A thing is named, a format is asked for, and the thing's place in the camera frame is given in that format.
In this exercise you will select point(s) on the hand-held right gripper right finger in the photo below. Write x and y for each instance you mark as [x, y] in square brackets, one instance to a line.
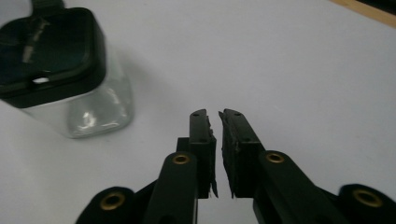
[239, 155]

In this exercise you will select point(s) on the clear jar with black lid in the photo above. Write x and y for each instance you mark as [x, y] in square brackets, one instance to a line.
[59, 59]

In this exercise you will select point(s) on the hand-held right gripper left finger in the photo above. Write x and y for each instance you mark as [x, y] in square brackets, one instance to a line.
[204, 146]

